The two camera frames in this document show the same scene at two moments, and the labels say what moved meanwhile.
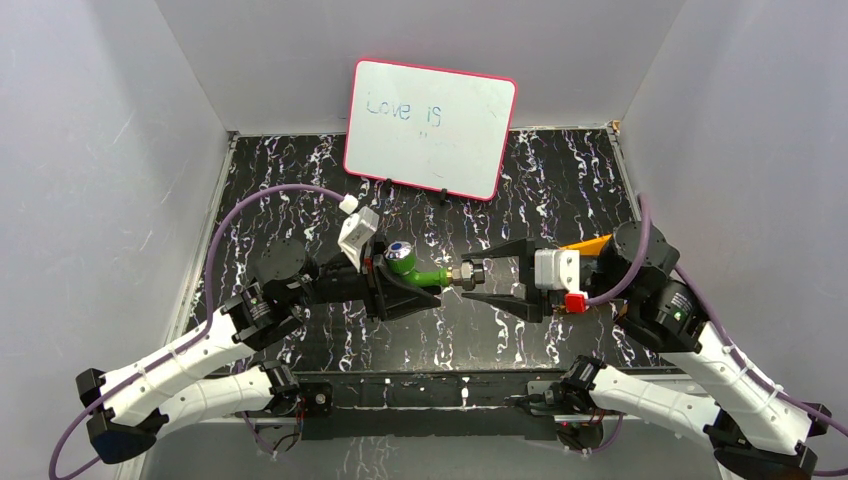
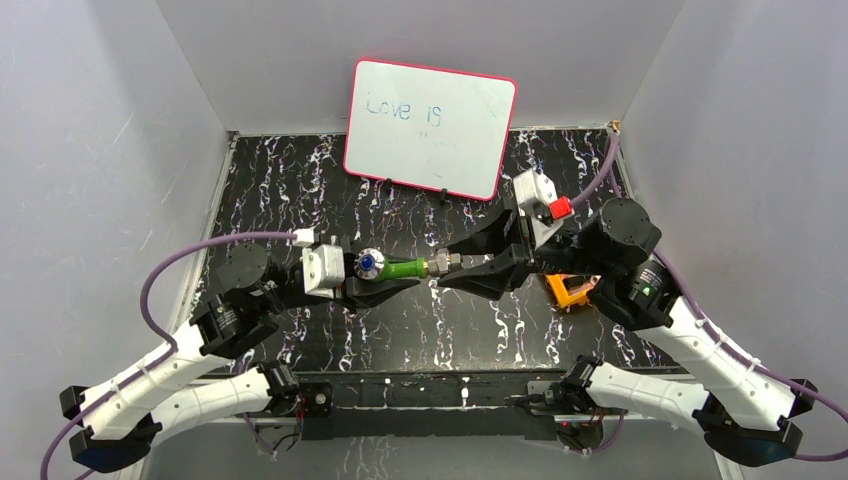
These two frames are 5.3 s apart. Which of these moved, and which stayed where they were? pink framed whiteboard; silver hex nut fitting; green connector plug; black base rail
Moved: green connector plug; silver hex nut fitting
Stayed: pink framed whiteboard; black base rail
